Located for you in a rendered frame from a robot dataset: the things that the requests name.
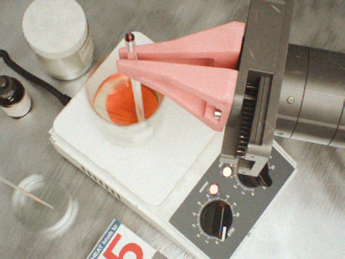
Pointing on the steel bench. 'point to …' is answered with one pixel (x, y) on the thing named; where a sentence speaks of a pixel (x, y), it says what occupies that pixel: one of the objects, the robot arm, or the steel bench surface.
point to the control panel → (252, 198)
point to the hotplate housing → (160, 217)
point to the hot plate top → (104, 147)
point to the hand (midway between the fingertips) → (131, 61)
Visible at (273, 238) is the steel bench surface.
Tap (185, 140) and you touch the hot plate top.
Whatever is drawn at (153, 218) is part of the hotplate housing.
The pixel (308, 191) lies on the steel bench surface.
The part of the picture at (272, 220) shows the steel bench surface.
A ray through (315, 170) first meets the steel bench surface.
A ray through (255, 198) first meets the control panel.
